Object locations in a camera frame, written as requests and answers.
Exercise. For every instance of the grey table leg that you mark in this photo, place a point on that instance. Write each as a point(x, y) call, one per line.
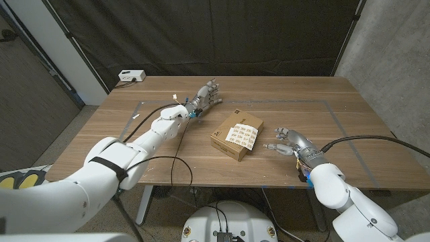
point(144, 205)
point(317, 218)

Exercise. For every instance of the black backdrop curtain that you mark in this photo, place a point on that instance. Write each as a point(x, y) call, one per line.
point(201, 33)

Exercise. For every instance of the brown cardboard box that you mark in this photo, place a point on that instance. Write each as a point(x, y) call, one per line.
point(223, 129)

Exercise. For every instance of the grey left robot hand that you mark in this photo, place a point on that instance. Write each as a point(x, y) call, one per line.
point(205, 97)

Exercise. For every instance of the white robot torso base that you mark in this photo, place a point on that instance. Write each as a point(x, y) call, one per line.
point(242, 218)

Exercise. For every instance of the white power strip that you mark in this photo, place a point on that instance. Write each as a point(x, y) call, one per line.
point(131, 75)

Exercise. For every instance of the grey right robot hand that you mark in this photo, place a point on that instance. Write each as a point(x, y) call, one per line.
point(302, 146)

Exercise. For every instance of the black module on torso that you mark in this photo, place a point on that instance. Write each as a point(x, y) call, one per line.
point(224, 237)

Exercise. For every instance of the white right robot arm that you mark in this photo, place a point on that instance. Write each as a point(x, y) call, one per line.
point(339, 191)

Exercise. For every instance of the black backdrop stand pole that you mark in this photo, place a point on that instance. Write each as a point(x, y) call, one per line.
point(349, 35)
point(71, 40)

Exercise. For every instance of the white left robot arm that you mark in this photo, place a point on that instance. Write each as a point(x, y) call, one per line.
point(100, 174)

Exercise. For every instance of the postage stamp sheet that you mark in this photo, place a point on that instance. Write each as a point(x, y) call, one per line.
point(241, 136)

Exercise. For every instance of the yellow black foot pedal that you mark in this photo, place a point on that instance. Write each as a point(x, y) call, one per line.
point(6, 181)
point(30, 178)

